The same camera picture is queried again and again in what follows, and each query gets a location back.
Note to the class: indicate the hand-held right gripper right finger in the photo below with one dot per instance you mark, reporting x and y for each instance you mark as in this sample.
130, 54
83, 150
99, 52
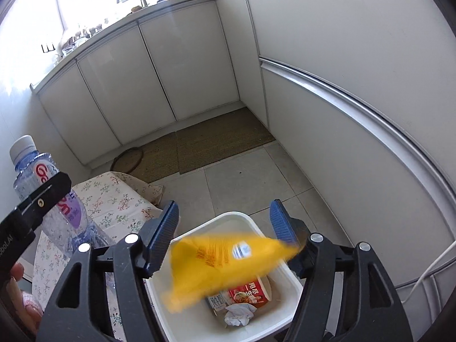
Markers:
283, 222

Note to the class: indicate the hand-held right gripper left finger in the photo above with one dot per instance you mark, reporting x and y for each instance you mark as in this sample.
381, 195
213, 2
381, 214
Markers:
164, 235

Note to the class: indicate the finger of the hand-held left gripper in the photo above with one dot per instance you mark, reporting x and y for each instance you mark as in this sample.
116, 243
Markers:
50, 196

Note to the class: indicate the clear plastic water bottle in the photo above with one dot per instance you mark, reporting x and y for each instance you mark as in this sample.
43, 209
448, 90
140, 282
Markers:
28, 171

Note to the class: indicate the white plastic bin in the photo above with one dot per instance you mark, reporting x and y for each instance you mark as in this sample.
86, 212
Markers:
235, 221

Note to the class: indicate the yellow snack packet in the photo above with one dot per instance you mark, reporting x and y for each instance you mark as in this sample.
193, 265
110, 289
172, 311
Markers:
199, 270

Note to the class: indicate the red instant noodle cup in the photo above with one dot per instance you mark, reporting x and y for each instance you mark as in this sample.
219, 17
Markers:
253, 292

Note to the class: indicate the blue and white carton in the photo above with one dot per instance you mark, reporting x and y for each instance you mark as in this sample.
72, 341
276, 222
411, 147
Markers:
217, 301

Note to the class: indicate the grey paper ball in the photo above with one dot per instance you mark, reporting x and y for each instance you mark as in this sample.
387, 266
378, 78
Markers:
238, 315

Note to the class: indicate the person's left hand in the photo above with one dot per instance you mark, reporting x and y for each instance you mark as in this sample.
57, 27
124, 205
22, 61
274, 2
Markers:
30, 306

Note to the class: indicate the floral tablecloth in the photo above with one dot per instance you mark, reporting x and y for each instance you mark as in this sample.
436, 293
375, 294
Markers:
114, 199

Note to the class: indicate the brown woven floor mat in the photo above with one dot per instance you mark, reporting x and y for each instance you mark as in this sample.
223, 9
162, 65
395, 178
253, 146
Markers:
160, 156
224, 139

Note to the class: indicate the round woven tray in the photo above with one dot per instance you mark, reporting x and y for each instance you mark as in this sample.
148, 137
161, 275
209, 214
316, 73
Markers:
124, 155

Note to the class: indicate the white kitchen cabinets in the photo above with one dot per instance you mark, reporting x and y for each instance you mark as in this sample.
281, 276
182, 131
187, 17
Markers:
178, 60

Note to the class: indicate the white tall cabinet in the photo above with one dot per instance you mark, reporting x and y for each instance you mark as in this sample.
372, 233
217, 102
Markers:
356, 60

